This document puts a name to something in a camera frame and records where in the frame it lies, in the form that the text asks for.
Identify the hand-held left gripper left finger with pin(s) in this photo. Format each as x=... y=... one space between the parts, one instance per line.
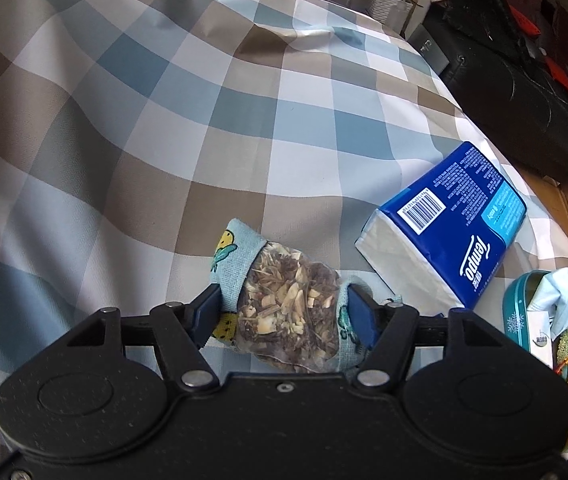
x=208 y=310

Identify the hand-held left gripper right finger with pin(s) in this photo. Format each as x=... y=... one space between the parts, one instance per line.
x=364 y=315

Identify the light blue herb sachet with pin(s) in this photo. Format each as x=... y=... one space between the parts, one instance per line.
x=289 y=310

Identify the teal tin with gold inside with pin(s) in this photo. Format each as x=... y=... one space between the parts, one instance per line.
x=514 y=320

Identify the blue face mask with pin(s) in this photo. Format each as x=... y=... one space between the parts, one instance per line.
x=559 y=290

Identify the blue tissue pack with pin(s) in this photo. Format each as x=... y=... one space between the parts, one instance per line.
x=454 y=220

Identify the blue brown checked blanket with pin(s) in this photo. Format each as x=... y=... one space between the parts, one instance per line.
x=163 y=135

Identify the grey leaning panel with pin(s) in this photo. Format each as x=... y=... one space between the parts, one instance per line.
x=429 y=50

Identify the black leather sofa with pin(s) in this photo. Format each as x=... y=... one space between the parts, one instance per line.
x=514 y=85

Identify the white woven plant pot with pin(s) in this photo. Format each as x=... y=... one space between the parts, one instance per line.
x=389 y=7

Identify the large red cushion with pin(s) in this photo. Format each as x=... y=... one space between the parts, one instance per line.
x=564 y=77

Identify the small red cushion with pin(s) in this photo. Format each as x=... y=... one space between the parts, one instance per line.
x=521 y=20

